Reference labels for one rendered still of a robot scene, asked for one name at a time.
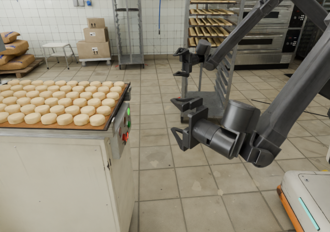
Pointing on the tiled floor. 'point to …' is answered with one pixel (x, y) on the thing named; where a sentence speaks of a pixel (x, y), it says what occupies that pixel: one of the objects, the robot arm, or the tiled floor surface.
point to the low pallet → (23, 69)
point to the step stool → (59, 52)
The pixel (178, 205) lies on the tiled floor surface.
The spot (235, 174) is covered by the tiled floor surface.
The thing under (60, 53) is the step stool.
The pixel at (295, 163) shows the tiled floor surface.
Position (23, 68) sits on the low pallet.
